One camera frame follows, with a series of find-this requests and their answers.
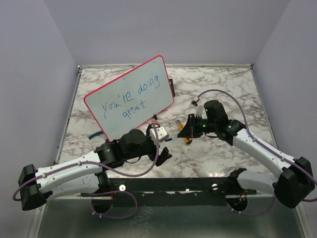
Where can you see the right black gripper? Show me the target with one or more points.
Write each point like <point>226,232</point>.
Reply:
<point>189,129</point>

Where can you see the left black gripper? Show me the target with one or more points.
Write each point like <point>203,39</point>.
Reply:
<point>163,156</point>

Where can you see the pink framed whiteboard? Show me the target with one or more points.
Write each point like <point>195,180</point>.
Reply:
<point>131,99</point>

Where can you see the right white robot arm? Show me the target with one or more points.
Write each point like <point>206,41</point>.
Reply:
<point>291,180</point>

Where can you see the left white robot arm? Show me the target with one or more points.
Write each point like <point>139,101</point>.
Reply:
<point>87,174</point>

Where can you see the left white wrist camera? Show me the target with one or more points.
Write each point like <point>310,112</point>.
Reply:
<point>159,132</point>

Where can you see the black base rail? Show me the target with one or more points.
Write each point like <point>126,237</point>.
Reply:
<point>175,191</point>

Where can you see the blue handled pliers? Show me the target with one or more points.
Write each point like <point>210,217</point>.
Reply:
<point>95,134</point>

